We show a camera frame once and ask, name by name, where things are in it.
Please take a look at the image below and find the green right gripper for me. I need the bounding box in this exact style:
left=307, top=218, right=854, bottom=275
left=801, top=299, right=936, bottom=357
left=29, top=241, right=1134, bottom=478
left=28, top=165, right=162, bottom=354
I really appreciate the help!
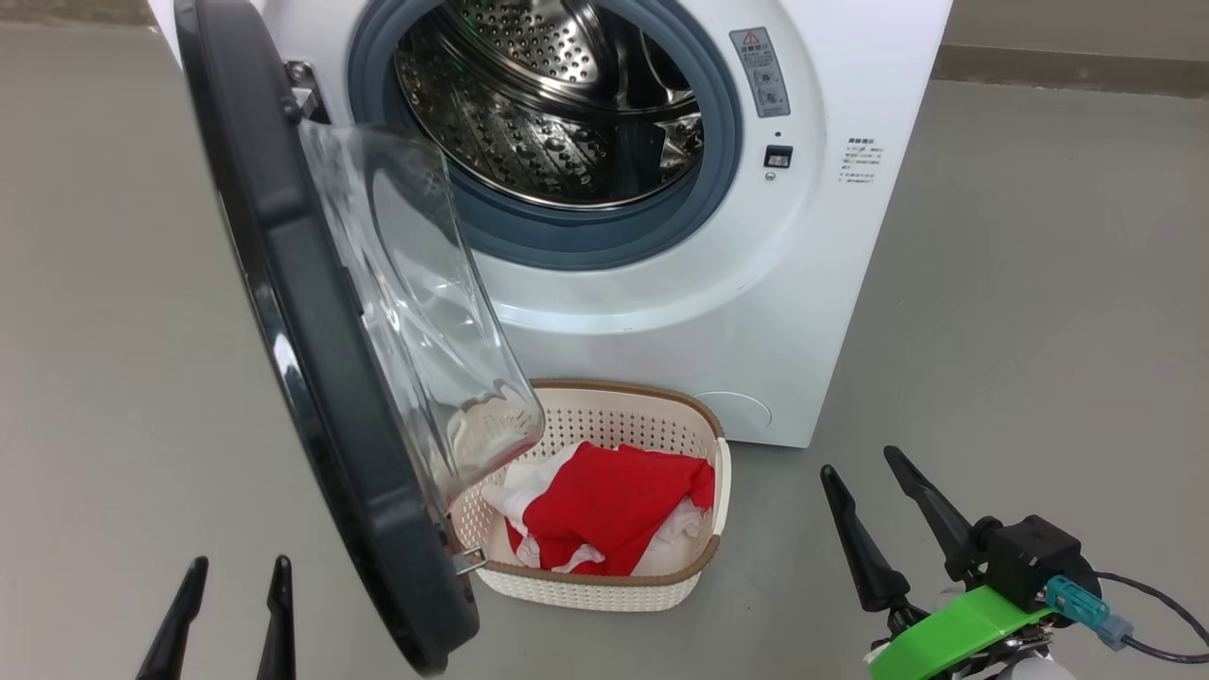
left=820, top=446, right=1055, bottom=680

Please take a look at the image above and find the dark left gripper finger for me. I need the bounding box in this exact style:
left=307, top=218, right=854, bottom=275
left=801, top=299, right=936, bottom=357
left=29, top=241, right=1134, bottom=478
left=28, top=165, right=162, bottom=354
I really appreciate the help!
left=256, top=554, right=298, bottom=680
left=135, top=555, right=211, bottom=680

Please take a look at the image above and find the black washing machine door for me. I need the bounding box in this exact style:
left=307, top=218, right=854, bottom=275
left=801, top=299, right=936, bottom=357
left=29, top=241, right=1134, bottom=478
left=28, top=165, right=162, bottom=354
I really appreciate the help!
left=173, top=0, right=548, bottom=677

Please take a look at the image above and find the red and white garment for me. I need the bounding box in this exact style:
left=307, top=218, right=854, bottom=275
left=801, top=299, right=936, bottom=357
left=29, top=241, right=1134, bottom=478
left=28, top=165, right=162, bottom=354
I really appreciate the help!
left=481, top=440, right=717, bottom=578

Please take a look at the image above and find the white front-load washing machine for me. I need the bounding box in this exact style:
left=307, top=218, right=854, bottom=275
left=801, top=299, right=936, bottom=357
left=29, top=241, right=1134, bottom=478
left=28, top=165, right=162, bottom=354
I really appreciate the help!
left=151, top=0, right=955, bottom=451

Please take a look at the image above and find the cream perforated laundry basket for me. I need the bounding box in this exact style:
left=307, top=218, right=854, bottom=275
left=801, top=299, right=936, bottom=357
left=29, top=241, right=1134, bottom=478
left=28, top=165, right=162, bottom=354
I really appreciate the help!
left=449, top=378, right=734, bottom=614

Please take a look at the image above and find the grey rubber door gasket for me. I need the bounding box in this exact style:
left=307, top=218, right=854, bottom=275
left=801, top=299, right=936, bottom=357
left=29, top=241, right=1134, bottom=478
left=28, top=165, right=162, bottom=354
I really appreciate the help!
left=347, top=0, right=745, bottom=274

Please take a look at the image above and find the metal door hinge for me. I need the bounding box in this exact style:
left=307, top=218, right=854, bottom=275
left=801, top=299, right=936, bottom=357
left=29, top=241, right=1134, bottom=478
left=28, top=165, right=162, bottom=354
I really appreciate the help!
left=283, top=60, right=333, bottom=126

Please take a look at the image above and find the steel washing drum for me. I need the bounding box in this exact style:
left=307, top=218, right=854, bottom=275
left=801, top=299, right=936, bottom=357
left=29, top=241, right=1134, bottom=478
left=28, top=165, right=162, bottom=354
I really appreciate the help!
left=394, top=0, right=706, bottom=212

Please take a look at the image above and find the grey warning sticker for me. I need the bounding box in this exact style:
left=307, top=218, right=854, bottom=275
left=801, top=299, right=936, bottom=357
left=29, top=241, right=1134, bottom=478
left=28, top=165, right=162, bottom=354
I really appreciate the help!
left=728, top=25, right=792, bottom=120

